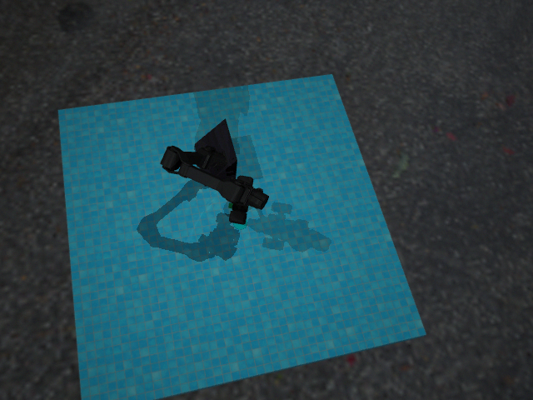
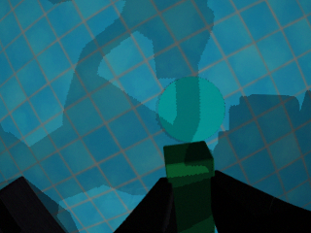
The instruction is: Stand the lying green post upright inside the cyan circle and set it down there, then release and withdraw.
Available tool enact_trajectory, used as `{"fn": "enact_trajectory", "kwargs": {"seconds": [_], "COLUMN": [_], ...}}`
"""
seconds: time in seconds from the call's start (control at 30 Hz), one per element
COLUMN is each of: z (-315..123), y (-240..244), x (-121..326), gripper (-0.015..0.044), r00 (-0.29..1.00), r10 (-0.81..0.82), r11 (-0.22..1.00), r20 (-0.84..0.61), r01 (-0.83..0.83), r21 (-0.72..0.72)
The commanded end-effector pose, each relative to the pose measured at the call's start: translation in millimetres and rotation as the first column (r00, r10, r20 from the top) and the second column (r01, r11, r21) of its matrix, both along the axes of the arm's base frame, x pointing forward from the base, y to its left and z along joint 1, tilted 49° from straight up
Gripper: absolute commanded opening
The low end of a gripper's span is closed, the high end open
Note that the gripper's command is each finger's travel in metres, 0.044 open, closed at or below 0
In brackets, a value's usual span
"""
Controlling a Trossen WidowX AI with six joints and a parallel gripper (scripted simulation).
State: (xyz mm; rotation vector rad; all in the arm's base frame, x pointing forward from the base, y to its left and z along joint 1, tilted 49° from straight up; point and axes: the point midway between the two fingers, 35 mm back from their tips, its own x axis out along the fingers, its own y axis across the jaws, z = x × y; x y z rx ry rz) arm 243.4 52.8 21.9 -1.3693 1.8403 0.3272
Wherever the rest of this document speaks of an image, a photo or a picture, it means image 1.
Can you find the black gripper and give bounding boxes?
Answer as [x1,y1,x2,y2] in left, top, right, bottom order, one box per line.
[229,176,253,225]

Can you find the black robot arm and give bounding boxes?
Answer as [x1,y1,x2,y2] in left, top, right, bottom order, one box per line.
[161,145,269,210]

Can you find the cyan circle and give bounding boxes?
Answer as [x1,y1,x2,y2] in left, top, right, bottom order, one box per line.
[233,220,247,229]

